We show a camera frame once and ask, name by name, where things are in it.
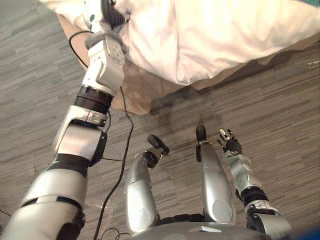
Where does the white duvet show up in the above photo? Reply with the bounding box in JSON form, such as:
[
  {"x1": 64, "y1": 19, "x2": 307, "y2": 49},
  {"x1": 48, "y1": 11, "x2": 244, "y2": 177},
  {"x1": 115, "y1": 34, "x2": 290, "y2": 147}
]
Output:
[{"x1": 37, "y1": 0, "x2": 320, "y2": 86}]

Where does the silver left robot leg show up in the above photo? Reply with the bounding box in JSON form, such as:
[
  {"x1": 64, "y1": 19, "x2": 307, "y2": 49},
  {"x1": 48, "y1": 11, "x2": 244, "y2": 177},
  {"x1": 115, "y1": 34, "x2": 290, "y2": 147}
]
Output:
[{"x1": 124, "y1": 150, "x2": 162, "y2": 234}]

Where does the dark robot foot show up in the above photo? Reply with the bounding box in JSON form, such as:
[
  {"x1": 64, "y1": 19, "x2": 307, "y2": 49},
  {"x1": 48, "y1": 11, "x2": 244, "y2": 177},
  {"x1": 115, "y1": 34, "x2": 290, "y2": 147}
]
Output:
[
  {"x1": 195, "y1": 125, "x2": 207, "y2": 142},
  {"x1": 147, "y1": 134, "x2": 170, "y2": 155}
]

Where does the silver right robot leg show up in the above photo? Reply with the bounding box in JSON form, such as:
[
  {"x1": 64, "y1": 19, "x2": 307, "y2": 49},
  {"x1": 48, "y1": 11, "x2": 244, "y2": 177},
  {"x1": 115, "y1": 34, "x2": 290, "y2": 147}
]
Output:
[{"x1": 195, "y1": 140, "x2": 237, "y2": 225}]

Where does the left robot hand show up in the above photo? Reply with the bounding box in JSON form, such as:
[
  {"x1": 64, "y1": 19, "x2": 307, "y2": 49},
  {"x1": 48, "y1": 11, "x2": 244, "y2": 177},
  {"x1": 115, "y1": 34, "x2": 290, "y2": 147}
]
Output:
[{"x1": 99, "y1": 0, "x2": 126, "y2": 33}]

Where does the silver robot torso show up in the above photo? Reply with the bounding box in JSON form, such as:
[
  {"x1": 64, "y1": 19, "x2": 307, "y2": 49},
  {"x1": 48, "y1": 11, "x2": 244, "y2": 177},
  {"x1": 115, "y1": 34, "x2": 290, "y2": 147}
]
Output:
[{"x1": 128, "y1": 212, "x2": 261, "y2": 240}]

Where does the dark left robot foot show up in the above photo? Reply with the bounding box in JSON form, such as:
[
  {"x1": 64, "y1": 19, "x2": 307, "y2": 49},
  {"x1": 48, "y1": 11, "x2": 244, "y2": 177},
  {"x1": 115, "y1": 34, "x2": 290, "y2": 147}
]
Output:
[{"x1": 147, "y1": 134, "x2": 170, "y2": 155}]

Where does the silver robot leg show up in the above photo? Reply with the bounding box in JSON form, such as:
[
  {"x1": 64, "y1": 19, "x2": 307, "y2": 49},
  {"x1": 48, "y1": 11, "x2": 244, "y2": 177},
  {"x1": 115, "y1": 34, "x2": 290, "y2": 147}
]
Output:
[
  {"x1": 124, "y1": 150, "x2": 162, "y2": 234},
  {"x1": 195, "y1": 140, "x2": 237, "y2": 225}
]

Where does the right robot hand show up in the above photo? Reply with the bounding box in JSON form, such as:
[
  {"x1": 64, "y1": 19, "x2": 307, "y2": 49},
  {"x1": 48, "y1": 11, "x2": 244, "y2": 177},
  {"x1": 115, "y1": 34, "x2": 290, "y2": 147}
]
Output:
[{"x1": 216, "y1": 128, "x2": 243, "y2": 154}]

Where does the dark right robot foot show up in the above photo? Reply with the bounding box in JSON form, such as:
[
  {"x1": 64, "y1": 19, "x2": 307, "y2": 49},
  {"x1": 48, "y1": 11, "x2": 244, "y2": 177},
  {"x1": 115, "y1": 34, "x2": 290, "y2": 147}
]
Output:
[{"x1": 195, "y1": 125, "x2": 207, "y2": 142}]

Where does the black cable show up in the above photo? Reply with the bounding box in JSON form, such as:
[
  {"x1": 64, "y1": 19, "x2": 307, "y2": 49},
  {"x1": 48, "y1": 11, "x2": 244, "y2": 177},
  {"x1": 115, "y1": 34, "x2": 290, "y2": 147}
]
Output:
[{"x1": 68, "y1": 29, "x2": 135, "y2": 240}]

